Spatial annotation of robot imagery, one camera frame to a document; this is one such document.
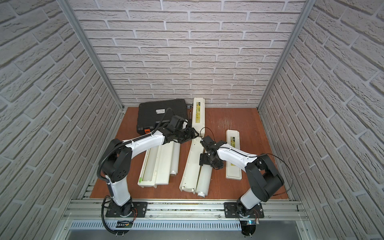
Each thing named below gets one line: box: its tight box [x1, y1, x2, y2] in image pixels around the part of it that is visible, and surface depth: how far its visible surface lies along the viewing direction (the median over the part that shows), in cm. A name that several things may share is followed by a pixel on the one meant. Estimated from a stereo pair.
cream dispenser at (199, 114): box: [192, 97, 206, 137], surface depth 108 cm
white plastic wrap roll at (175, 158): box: [170, 139, 181, 176], surface depth 89 cm
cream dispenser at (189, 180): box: [179, 136, 204, 195], surface depth 86 cm
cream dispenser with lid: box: [137, 141, 175, 189], surface depth 83 cm
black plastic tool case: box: [137, 99, 188, 135], surface depth 109 cm
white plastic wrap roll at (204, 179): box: [196, 164, 213, 198], surface depth 81 cm
